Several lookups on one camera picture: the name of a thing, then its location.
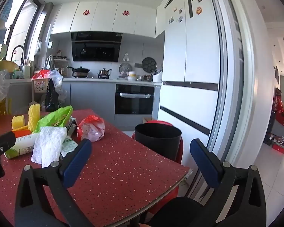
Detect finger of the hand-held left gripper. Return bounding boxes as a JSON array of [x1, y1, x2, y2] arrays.
[[0, 131, 16, 154]]

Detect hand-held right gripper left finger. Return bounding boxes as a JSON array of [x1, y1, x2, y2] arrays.
[[14, 138, 95, 227]]

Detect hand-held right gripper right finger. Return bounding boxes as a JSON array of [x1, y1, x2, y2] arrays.
[[190, 138, 267, 227]]

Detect pale green tube orange cap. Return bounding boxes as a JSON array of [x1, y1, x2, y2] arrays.
[[3, 130, 41, 159]]

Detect white paper towel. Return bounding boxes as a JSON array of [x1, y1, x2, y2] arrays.
[[31, 126, 68, 168]]

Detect tall yellow foam net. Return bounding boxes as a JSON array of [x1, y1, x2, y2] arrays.
[[28, 104, 41, 132]]

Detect green plastic bag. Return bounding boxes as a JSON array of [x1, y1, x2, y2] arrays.
[[33, 106, 74, 133]]

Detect black trash bin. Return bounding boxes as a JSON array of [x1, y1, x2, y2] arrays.
[[134, 123, 182, 163]]

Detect white green wrapper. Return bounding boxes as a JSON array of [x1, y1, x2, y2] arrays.
[[60, 136, 78, 158]]

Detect short yellow foam net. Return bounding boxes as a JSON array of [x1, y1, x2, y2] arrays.
[[11, 115, 26, 130]]

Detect small dark packet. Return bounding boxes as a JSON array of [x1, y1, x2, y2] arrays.
[[67, 118, 78, 136]]

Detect red white plastic bag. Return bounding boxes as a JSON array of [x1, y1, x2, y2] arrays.
[[77, 115, 106, 142]]

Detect red chair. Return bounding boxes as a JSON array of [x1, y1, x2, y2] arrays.
[[132, 120, 187, 214]]

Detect white storage rack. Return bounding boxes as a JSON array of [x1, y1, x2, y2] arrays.
[[31, 78, 49, 107]]

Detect black plastic bag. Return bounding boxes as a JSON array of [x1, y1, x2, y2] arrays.
[[45, 78, 60, 112]]

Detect grey lower cabinets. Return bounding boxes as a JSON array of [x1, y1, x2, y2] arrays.
[[62, 80, 115, 123]]

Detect yellow bowl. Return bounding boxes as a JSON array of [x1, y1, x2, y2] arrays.
[[0, 60, 19, 71]]

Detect red basket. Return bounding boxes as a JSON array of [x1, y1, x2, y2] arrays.
[[32, 70, 50, 80]]

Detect red box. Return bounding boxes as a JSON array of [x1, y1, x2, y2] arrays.
[[272, 136, 284, 154]]

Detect black built-in oven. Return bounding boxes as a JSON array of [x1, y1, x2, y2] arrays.
[[114, 84, 155, 115]]

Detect black faucet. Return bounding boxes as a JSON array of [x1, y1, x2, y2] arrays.
[[11, 45, 26, 67]]

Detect black wok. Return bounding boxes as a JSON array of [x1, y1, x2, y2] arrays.
[[67, 66, 91, 78]]

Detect steel pot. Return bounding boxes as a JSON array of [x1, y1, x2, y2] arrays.
[[98, 68, 112, 79]]

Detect shelf of spice jars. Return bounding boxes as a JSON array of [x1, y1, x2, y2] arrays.
[[53, 55, 69, 72]]

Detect white rice cooker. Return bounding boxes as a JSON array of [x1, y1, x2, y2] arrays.
[[152, 70, 162, 83]]

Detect round grey trivet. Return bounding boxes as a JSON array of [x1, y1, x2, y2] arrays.
[[119, 63, 132, 76]]

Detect white refrigerator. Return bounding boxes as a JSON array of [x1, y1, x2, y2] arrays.
[[157, 0, 224, 145]]

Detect kitchen window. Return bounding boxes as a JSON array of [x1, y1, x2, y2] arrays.
[[0, 0, 46, 64]]

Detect round black pan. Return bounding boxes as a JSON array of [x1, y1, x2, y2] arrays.
[[141, 57, 158, 72]]

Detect black range hood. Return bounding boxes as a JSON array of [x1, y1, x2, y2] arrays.
[[71, 31, 123, 62]]

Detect white upper cabinets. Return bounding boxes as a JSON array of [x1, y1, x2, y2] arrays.
[[51, 1, 166, 38]]

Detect group of fridge magnets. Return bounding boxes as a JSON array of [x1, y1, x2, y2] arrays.
[[167, 0, 210, 25]]

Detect white door frame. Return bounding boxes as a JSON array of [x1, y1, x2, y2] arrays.
[[201, 0, 256, 190]]

